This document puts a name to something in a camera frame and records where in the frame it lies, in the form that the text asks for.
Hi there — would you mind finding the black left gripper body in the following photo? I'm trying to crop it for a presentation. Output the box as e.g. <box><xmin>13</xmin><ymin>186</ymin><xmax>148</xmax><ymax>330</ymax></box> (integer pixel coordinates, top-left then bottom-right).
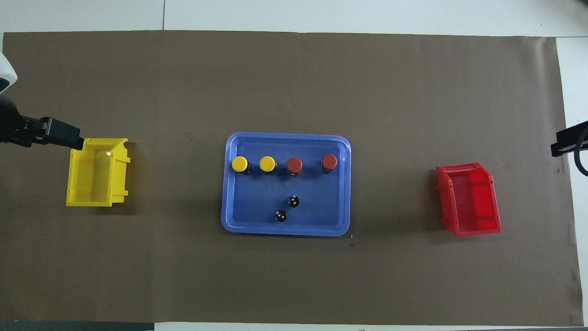
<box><xmin>0</xmin><ymin>94</ymin><xmax>49</xmax><ymax>148</ymax></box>

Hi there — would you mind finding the yellow plastic bin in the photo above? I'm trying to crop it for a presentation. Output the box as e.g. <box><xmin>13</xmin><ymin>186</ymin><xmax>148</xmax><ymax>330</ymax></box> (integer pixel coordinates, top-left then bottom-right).
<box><xmin>66</xmin><ymin>138</ymin><xmax>131</xmax><ymax>207</ymax></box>

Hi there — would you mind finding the red plastic bin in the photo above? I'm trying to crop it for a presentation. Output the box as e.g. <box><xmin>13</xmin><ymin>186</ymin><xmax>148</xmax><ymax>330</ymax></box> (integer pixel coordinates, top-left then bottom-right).
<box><xmin>435</xmin><ymin>162</ymin><xmax>502</xmax><ymax>238</ymax></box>

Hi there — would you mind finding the brown table mat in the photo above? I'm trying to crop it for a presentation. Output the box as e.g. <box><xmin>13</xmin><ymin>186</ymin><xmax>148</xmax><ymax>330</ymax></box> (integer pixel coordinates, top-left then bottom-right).
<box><xmin>0</xmin><ymin>30</ymin><xmax>584</xmax><ymax>325</ymax></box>

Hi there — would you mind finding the blue plastic tray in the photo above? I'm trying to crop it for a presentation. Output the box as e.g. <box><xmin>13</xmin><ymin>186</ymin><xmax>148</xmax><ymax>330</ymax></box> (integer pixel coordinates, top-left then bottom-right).
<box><xmin>221</xmin><ymin>132</ymin><xmax>352</xmax><ymax>238</ymax></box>

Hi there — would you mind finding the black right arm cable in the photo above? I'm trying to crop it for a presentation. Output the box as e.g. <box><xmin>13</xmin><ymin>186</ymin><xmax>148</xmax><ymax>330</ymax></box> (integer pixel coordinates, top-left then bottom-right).
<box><xmin>571</xmin><ymin>129</ymin><xmax>588</xmax><ymax>178</ymax></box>

